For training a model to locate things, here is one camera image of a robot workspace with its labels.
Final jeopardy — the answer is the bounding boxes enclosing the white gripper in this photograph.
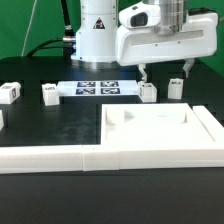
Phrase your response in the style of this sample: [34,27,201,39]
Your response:
[116,3,218,82]

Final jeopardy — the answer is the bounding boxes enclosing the white square tabletop part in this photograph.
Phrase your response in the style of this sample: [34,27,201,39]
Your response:
[101,103,224,148]

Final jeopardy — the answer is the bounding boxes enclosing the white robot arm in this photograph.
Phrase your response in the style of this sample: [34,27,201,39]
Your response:
[71,0,219,72]

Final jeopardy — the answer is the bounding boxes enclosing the white L-shaped obstacle fence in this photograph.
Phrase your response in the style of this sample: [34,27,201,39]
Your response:
[0,105,224,175]

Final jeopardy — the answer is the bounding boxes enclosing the white part at left edge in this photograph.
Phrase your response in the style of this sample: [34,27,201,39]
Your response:
[0,110,4,131]

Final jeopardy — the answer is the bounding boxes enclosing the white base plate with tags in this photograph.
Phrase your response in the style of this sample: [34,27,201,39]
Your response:
[57,80,138,97]

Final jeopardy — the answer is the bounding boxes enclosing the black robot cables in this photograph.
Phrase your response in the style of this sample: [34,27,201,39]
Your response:
[25,0,77,58]

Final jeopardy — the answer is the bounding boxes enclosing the white cable on backdrop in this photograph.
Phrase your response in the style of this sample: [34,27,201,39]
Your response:
[20,0,38,57]

